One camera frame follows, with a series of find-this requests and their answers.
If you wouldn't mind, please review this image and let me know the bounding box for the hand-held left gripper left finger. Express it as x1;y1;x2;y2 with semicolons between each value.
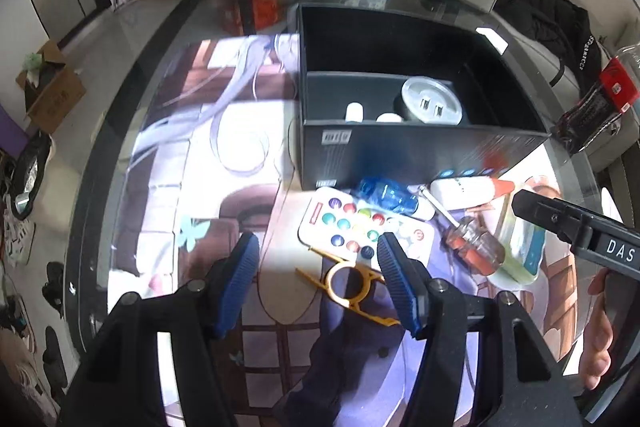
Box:
60;232;261;427

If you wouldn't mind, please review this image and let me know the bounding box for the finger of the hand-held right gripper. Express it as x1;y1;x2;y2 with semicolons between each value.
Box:
511;189;585;254

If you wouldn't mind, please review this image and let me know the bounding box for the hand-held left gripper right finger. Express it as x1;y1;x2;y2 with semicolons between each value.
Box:
376;232;586;427

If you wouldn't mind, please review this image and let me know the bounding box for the light blue plastic case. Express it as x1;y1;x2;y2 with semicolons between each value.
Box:
487;179;549;286

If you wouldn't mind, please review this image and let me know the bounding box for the yellow plastic clip tool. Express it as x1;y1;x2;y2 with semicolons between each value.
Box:
295;247;402;326

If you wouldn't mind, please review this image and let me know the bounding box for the white remote with coloured buttons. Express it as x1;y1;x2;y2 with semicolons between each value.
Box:
298;187;435;269

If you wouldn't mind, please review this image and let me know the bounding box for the screwdriver with clear orange handle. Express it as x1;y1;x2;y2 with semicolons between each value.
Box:
417;186;506;276

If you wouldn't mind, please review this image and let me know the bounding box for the blue eye drop bottle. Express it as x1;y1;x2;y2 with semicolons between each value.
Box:
357;177;436;221

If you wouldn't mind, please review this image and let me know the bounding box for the white glue bottle red cap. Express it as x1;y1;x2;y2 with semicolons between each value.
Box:
430;176;516;210

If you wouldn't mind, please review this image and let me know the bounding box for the black storage box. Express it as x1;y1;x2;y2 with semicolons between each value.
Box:
296;3;551;192

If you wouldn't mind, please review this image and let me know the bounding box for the person's right hand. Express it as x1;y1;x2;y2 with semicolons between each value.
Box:
581;267;615;391

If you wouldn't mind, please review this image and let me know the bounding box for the printed table mat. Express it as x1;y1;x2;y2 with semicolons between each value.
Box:
107;34;581;427

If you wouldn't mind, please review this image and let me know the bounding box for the cola bottle with red label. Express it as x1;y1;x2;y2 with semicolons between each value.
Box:
551;42;640;154

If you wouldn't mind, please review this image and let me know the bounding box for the round white power adapter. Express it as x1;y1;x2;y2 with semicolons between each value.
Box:
393;76;463;125

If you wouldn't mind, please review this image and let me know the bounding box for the small white square device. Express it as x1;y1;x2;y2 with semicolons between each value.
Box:
475;26;509;55

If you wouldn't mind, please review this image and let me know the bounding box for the dark shoe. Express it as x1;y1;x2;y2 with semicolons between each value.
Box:
42;261;67;319

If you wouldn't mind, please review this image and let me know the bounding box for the black jacket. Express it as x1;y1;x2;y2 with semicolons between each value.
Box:
437;0;608;105

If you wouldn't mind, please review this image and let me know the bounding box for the black shiny bag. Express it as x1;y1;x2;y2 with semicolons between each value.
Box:
10;134;54;221

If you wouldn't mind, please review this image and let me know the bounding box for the brown cardboard box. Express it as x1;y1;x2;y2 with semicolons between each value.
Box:
15;38;87;134

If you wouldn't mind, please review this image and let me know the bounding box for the orange red box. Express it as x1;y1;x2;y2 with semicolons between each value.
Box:
251;0;289;36

